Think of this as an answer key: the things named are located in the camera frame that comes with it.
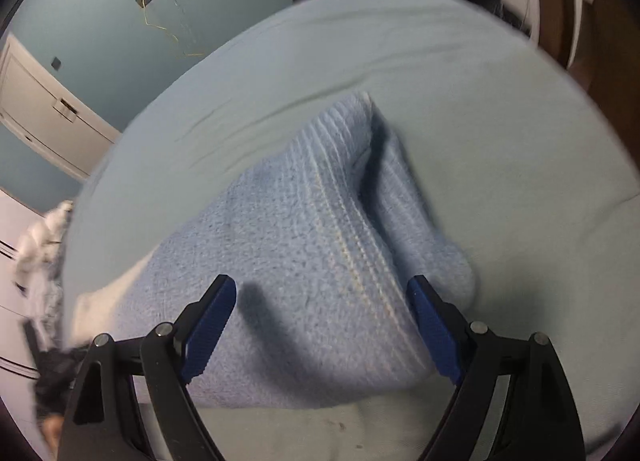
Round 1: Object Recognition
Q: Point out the bed with light blue sheet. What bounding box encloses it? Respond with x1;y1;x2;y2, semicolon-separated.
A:
62;0;640;461

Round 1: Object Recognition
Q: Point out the white room door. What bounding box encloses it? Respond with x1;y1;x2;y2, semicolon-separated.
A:
0;33;123;182

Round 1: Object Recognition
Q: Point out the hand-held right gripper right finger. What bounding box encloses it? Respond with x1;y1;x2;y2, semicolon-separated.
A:
406;275;586;461

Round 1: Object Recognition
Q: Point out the white fluffy garment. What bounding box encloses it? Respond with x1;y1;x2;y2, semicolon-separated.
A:
15;198;76;302

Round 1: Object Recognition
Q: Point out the white wardrobe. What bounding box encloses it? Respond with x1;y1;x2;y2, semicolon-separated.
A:
0;186;66;402

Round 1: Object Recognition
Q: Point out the white knitted sweater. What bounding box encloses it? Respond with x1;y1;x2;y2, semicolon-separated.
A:
62;92;481;410

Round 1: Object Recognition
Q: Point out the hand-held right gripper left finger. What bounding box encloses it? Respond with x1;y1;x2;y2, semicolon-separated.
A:
58;274;237;461

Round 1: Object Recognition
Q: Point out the grey cable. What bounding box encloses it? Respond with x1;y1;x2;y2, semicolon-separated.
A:
167;0;198;49

